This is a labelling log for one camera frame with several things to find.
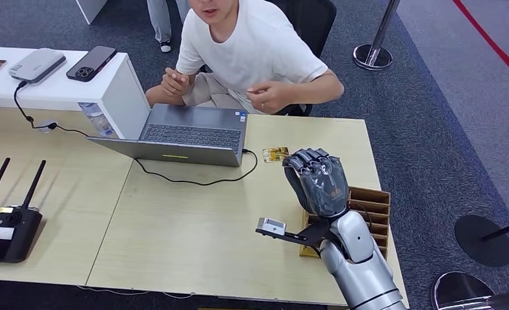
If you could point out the person's right hand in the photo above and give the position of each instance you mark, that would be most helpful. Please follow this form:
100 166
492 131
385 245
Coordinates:
175 83

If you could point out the chrome round stanchion base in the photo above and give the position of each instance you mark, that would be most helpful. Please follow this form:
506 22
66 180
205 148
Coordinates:
460 291

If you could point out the wooden card holder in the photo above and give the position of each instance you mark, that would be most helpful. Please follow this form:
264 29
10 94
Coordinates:
372 201

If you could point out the black round stanchion base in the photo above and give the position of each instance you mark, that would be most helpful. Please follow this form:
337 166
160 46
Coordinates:
483 241

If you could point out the yellow printed card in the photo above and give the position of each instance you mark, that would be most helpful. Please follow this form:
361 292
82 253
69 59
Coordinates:
273 155

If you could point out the chrome stanchion post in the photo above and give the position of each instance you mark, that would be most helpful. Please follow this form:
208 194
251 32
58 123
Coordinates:
372 55

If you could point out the person's left forearm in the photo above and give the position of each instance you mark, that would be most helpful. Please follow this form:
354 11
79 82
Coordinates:
318 87

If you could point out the clear plastic bottle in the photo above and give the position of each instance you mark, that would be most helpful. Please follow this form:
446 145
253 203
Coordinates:
96 119

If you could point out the person's left hand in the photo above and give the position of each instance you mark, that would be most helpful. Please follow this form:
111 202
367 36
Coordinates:
271 97

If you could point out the grey flat device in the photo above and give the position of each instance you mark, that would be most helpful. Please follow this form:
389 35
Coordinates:
36 65

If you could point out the white desk shelf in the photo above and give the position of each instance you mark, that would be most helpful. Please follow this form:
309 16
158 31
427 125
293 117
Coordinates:
57 90

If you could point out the black office chair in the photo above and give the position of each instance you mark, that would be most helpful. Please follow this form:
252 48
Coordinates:
316 25

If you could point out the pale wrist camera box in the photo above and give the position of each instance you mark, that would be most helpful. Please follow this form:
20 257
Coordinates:
271 226

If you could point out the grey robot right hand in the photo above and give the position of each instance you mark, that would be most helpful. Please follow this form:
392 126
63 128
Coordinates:
323 188

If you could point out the grey laptop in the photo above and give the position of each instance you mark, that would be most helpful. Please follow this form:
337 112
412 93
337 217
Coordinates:
181 152

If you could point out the black smartphone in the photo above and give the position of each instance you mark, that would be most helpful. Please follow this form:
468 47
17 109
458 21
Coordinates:
91 63

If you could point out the black remote controller with antennas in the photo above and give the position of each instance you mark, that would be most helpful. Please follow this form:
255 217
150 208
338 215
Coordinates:
8 235

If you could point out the standing person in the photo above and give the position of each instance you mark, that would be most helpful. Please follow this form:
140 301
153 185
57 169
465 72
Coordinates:
160 21

